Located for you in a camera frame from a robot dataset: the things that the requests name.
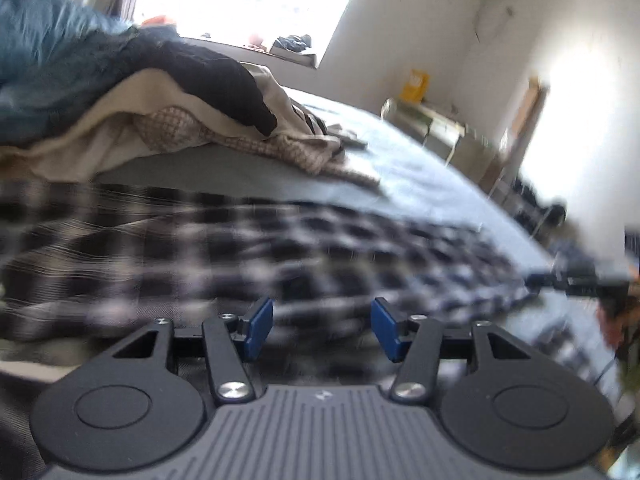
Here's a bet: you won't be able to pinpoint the person's right hand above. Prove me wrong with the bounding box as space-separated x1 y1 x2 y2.
597 302 628 348

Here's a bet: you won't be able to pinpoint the pale wooden desk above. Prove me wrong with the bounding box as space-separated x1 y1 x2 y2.
382 97 506 191

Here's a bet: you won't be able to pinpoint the black white plaid pants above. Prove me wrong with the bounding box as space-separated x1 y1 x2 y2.
0 180 626 396

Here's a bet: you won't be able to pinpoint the teal quilt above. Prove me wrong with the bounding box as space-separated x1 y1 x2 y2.
0 0 146 136

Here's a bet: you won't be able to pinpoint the dark sneaker pair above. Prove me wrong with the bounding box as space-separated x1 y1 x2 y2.
270 34 316 58

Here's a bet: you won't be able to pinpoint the tall cardboard box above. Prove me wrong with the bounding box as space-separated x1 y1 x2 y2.
500 77 548 176

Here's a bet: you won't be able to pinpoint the black garment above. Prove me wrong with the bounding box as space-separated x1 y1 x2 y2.
100 35 278 137

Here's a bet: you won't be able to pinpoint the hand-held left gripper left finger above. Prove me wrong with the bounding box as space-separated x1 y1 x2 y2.
114 297 275 406

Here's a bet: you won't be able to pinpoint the metal shoe rack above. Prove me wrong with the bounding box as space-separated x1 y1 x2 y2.
487 170 568 236

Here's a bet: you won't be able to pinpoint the grey bed blanket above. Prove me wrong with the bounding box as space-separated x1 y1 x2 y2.
0 85 626 461

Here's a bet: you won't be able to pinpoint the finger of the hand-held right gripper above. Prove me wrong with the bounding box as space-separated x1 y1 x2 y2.
527 260 628 296

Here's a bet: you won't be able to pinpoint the yellow box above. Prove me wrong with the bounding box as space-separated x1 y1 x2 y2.
401 69 430 102

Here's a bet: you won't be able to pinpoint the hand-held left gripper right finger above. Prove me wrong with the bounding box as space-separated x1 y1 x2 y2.
372 297 531 405

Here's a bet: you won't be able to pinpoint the checked beige garment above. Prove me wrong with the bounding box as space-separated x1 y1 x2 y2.
132 105 381 188

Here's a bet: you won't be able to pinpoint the beige coat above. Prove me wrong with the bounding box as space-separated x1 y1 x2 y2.
0 67 351 181

